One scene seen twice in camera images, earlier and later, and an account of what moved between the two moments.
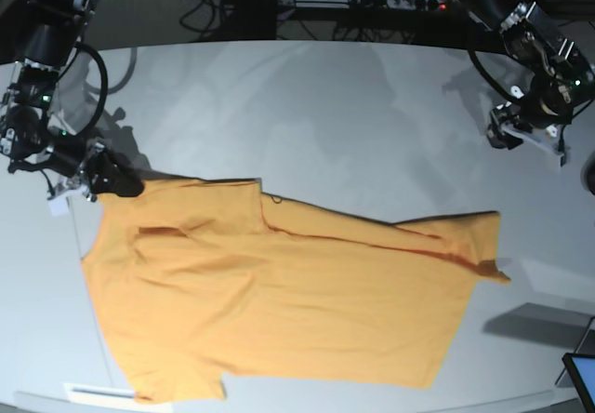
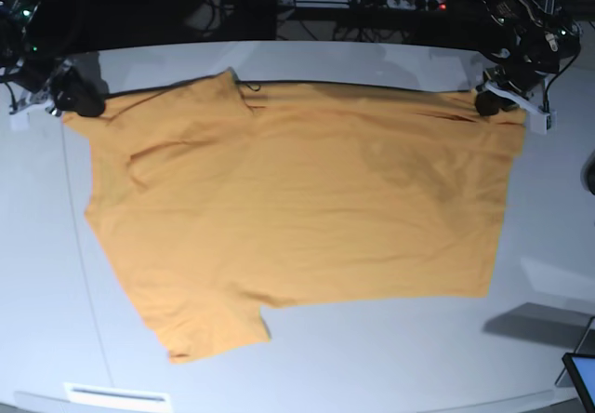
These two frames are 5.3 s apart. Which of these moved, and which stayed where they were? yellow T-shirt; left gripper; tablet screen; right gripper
Moved: left gripper; yellow T-shirt; right gripper
Stayed: tablet screen
